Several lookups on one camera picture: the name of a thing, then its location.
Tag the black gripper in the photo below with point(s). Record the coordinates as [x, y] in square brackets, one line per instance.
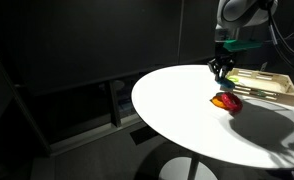
[222, 62]

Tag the white table base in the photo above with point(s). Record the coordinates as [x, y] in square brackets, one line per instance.
[186, 168]

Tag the green camera mount bracket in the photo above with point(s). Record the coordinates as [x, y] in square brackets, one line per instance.
[236, 45]

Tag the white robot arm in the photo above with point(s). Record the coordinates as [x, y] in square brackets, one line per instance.
[233, 15]

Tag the wooden slatted tray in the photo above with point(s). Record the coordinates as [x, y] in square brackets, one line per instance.
[267, 86]

